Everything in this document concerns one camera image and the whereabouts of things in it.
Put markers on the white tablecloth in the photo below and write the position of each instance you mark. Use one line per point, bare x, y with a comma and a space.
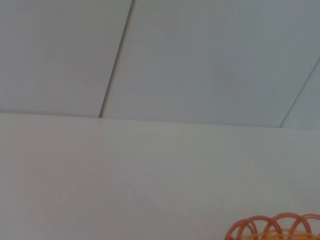
150, 175

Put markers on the orange woven plastic basket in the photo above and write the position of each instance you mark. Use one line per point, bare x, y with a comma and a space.
275, 230

